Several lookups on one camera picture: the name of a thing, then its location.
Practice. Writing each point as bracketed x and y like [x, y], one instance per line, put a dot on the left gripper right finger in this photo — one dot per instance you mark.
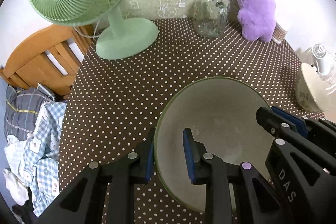
[207, 169]

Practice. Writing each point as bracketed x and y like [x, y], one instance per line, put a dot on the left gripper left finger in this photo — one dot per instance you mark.
[134, 168]

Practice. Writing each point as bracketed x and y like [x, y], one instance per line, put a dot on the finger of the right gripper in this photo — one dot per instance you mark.
[319, 132]
[283, 129]

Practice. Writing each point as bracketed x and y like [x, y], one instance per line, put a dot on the pale green large bowl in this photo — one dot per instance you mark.
[310, 90]

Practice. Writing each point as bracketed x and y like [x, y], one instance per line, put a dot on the grey-green ceramic bowl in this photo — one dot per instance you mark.
[221, 113]

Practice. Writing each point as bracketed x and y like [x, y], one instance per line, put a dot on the white small fan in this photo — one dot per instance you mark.
[321, 63]

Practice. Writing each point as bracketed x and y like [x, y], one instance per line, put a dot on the cotton swab container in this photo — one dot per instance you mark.
[279, 34]

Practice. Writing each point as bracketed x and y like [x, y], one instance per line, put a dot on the purple plush toy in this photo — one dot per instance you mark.
[256, 18]

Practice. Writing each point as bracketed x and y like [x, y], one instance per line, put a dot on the blue checkered clothes pile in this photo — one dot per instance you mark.
[33, 123]

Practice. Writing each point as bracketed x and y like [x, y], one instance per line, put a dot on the wooden chair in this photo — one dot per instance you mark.
[45, 58]

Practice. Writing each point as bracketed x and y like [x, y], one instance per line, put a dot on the glass jar black lid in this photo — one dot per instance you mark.
[210, 17]

